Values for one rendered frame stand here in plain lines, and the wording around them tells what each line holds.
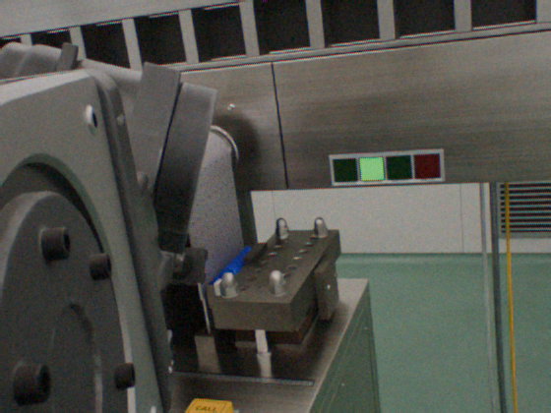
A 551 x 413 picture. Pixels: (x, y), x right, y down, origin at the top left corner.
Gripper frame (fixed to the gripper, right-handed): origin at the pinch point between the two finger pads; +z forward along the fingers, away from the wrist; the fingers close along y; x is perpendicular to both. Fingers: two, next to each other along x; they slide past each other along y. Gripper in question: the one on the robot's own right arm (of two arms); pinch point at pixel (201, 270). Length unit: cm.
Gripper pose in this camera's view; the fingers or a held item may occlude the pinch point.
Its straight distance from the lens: 126.2
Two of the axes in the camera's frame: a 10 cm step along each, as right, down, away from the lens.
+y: 9.4, -0.3, -3.4
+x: 0.5, -9.7, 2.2
